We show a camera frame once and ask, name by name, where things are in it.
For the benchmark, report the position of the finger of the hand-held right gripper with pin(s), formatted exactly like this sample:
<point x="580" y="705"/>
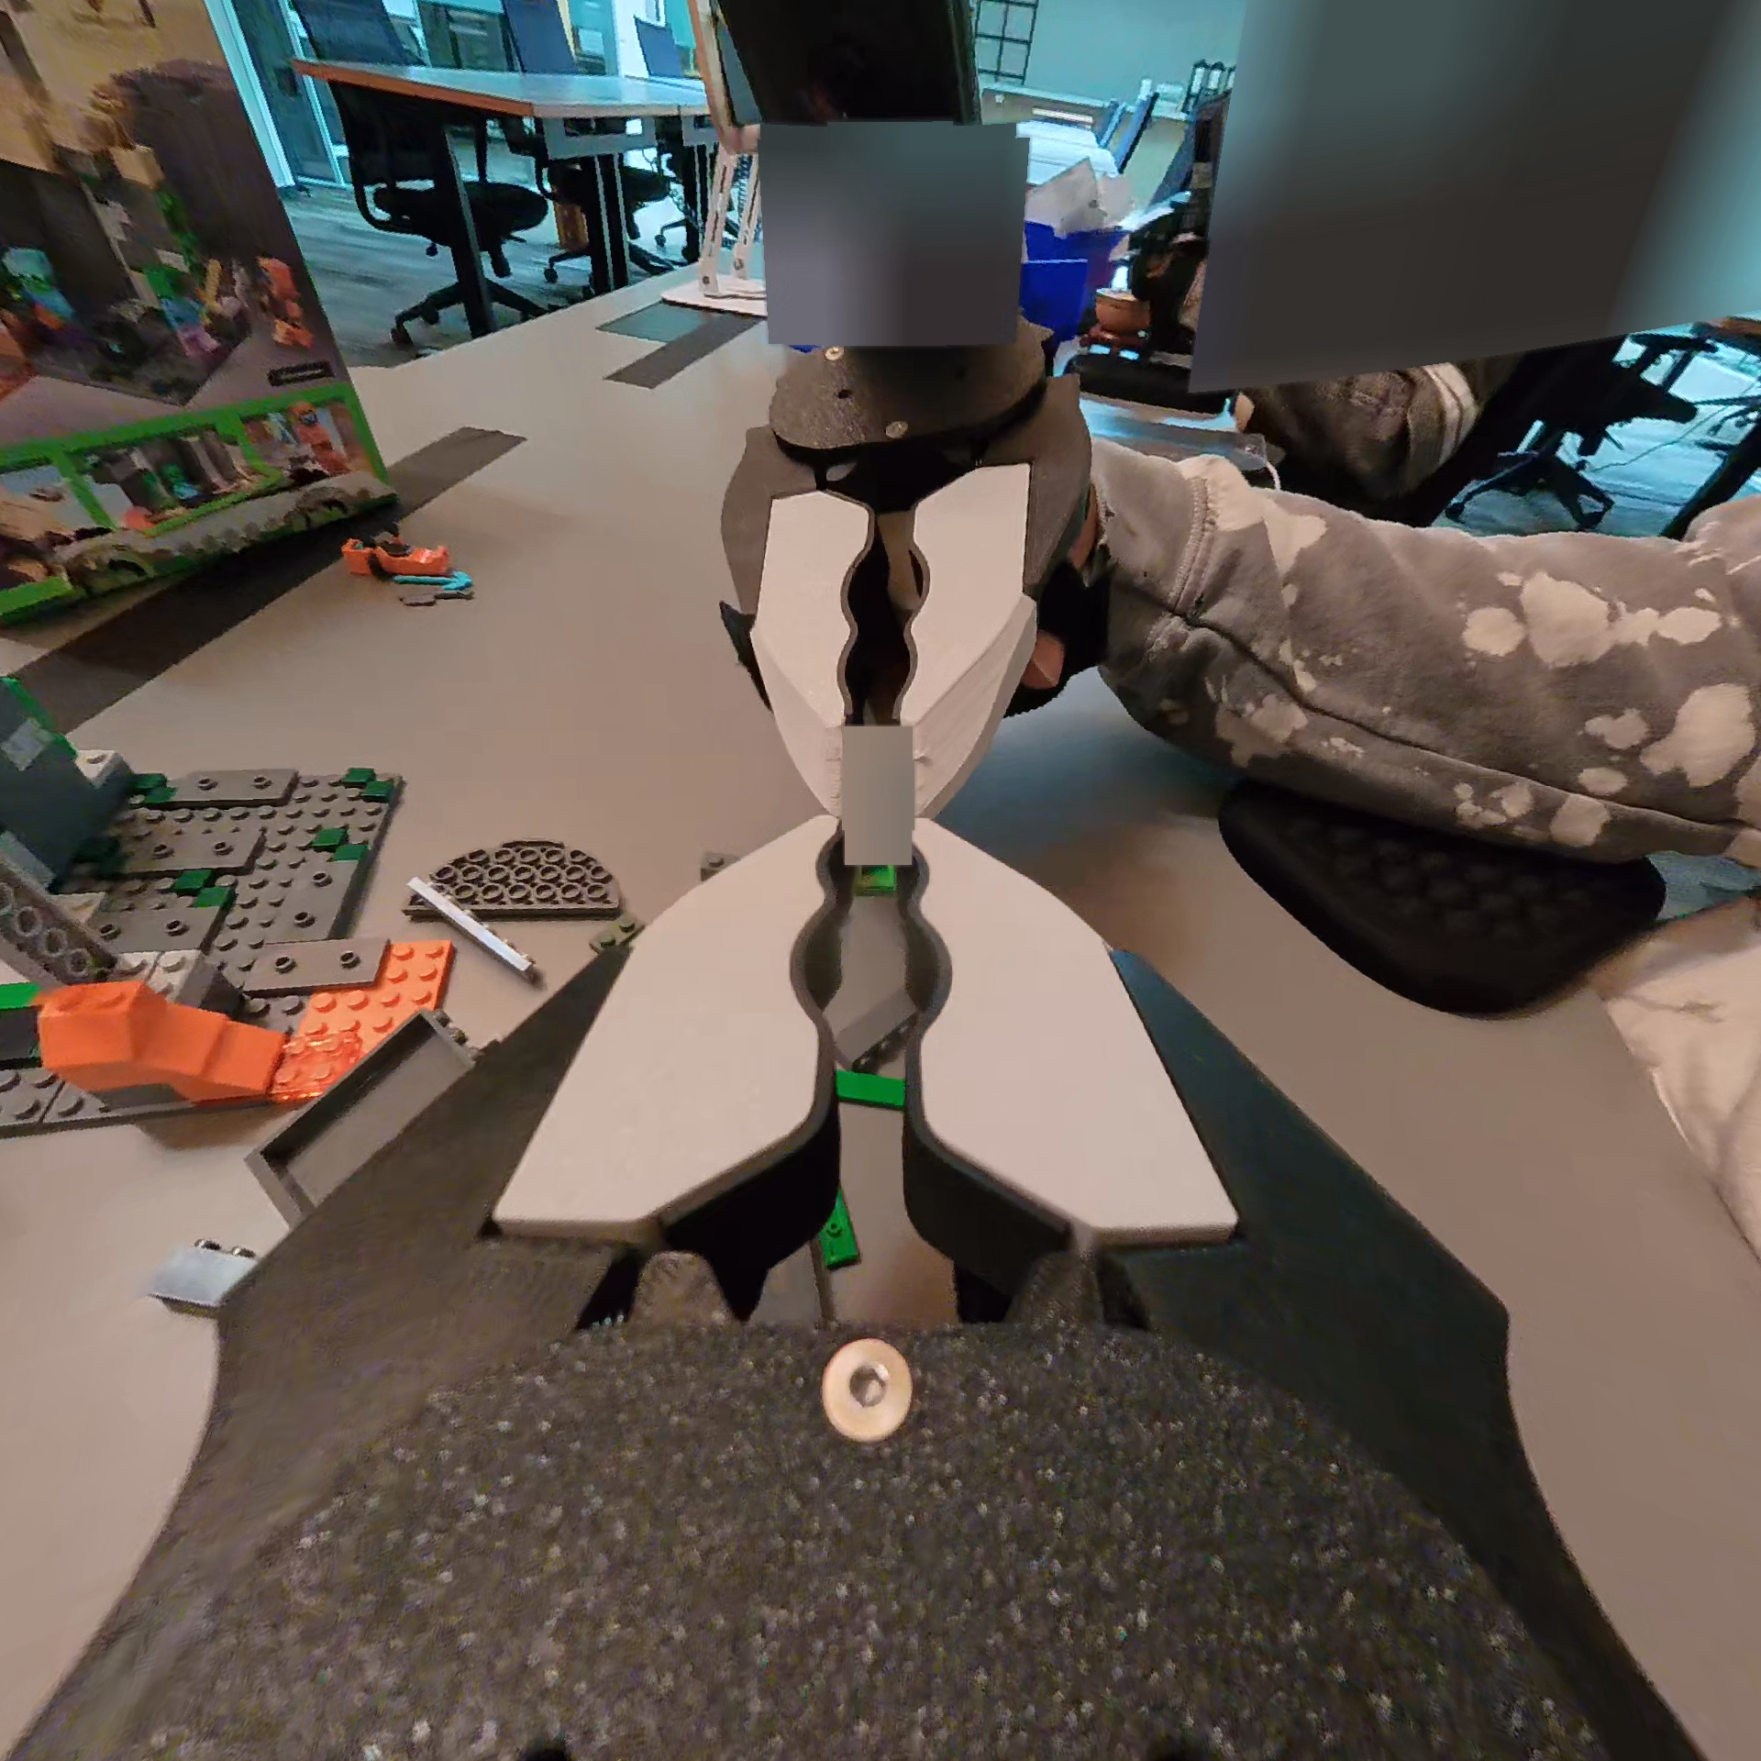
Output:
<point x="805" y="606"/>
<point x="977" y="594"/>

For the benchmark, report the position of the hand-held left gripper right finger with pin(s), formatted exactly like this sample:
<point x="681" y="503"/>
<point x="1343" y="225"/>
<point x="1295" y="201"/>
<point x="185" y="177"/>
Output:
<point x="1074" y="1102"/>

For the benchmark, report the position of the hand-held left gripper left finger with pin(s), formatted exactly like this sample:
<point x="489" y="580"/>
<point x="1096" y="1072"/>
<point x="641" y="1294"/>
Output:
<point x="661" y="1102"/>

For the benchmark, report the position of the person's right forearm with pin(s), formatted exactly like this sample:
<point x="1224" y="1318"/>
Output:
<point x="1432" y="661"/>

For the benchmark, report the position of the green lego plate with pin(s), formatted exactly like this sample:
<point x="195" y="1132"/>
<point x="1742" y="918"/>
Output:
<point x="871" y="1092"/>
<point x="835" y="1235"/>

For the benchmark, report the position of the thin light grey lego plate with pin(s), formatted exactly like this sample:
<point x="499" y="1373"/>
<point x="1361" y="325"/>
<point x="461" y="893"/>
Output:
<point x="475" y="928"/>

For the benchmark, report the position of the dark grey half-round lego plate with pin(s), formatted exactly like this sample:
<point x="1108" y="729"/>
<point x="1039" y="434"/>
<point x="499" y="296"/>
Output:
<point x="529" y="883"/>

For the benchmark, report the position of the orange lego plate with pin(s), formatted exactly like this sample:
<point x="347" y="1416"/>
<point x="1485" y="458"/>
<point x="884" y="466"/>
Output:
<point x="372" y="1005"/>

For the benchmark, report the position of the light blue lego piece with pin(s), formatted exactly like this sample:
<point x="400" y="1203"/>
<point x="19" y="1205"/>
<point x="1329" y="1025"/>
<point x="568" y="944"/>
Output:
<point x="436" y="584"/>

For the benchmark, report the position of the small orange lego piece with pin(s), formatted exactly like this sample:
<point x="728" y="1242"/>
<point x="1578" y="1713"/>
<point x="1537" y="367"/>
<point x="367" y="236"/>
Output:
<point x="394" y="561"/>

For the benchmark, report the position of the grey lego brick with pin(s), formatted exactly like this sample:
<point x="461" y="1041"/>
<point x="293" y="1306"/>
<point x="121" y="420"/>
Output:
<point x="208" y="1272"/>

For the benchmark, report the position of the grey lego baseplate build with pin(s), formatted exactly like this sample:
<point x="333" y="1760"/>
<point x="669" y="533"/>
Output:
<point x="236" y="855"/>

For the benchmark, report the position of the orange lego slope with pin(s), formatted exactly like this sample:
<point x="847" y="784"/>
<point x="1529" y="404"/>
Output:
<point x="153" y="1047"/>

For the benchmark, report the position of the lego set box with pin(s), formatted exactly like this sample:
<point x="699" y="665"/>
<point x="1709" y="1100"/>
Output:
<point x="153" y="304"/>

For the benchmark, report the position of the person's right hand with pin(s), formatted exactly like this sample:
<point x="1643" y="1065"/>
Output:
<point x="1074" y="594"/>

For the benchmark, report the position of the blue storage bin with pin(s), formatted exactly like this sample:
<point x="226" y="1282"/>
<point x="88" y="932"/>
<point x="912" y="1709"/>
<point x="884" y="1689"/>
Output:
<point x="1068" y="290"/>

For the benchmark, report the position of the black office chair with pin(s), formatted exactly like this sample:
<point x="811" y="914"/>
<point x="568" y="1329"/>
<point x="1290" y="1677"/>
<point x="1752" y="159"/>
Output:
<point x="620" y="167"/>
<point x="414" y="167"/>

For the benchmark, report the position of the dark grey lego window frame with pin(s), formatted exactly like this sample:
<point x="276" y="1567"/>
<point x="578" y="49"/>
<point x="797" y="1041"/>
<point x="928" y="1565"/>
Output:
<point x="359" y="1116"/>

